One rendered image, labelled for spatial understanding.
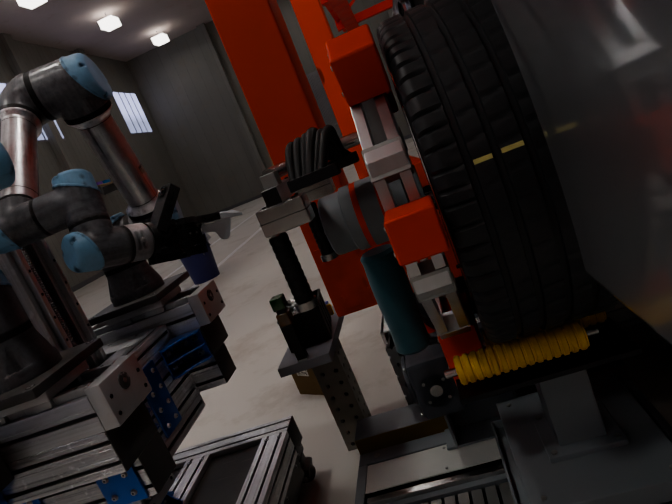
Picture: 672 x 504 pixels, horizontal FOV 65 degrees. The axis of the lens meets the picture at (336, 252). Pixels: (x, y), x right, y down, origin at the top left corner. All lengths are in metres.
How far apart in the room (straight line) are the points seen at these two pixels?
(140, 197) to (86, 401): 0.60
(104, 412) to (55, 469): 0.17
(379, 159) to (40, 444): 0.82
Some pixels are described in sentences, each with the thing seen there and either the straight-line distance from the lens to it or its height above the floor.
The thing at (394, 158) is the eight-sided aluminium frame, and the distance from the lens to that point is 0.81.
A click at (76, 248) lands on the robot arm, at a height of 1.01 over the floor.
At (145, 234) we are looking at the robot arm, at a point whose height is 0.98.
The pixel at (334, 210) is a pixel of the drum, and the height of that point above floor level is 0.89.
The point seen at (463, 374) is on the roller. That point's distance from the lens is 1.06.
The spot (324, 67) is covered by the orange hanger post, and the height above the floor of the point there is 1.43.
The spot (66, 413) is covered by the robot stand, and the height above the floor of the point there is 0.74.
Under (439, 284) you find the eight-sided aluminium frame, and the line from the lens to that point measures 0.86.
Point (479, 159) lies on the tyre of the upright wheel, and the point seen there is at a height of 0.91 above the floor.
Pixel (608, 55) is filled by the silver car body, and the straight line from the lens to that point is 0.42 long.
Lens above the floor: 1.02
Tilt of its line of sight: 11 degrees down
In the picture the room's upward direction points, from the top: 22 degrees counter-clockwise
